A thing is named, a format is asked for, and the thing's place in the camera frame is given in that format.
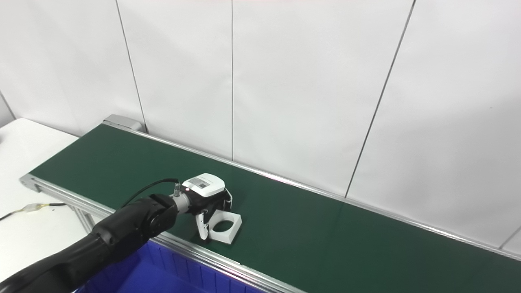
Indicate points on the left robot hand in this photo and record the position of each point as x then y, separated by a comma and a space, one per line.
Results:
203, 185

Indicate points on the aluminium conveyor leg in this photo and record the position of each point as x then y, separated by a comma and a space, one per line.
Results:
85, 219

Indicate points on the blue bin with white parts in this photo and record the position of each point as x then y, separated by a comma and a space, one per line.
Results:
171, 272

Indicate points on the green conveyor belt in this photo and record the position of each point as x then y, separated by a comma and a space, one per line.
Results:
325, 228

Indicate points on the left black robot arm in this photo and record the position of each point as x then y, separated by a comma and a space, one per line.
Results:
122, 228

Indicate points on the grey conveyor motor housing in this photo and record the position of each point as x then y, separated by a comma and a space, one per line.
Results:
122, 121

